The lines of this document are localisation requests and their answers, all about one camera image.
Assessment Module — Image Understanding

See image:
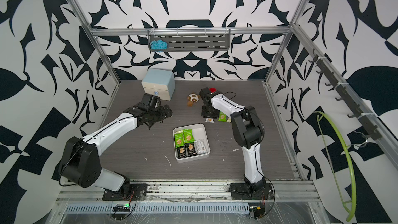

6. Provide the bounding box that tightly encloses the grey wall rack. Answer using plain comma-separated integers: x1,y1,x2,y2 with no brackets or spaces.
147,28,231,52

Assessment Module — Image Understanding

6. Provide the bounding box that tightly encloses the light blue drawer cabinet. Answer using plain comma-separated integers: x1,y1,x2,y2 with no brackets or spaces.
142,68,175,101

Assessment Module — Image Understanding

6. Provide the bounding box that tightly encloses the black hook rail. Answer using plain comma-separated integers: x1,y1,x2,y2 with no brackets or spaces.
310,49,382,141

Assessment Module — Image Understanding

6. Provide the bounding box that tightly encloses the green hose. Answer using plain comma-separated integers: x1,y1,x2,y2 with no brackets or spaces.
313,110,357,222

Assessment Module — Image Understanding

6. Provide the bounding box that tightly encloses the black cookie packet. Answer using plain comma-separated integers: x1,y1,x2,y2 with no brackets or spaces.
176,146,187,159
185,143,198,157

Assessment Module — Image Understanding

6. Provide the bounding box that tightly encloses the black cookie packet left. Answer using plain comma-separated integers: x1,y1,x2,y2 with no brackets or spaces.
176,146,187,159

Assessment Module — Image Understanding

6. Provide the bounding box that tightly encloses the brown white plush toy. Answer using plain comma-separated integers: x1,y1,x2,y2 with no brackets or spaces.
187,93,201,107

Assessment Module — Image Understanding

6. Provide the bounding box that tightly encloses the black cookie packet middle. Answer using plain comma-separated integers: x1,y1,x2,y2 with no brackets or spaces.
185,143,198,157

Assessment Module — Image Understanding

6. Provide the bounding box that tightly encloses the white storage box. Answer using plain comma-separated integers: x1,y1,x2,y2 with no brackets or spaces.
173,123,210,163

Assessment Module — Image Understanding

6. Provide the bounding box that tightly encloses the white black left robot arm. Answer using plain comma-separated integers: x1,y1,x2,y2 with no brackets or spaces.
59,93,173,197

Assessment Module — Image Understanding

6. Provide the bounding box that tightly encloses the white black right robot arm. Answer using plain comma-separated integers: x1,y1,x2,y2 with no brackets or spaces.
200,87,266,194

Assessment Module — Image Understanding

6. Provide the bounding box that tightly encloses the white cookie packet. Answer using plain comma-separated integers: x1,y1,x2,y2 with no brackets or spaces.
205,118,214,123
194,140,207,155

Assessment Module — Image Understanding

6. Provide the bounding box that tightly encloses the green cookie packet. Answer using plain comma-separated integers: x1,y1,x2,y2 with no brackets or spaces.
218,111,228,122
182,129,195,144
174,131,184,148

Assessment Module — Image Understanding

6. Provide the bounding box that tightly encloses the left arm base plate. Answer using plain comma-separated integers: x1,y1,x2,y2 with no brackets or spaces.
102,183,148,201

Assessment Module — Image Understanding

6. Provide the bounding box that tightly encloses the blue crochet item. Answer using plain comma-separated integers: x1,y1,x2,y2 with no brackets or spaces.
150,40,169,52

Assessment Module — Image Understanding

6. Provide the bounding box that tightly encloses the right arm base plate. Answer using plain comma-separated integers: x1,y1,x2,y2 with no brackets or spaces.
228,181,274,200

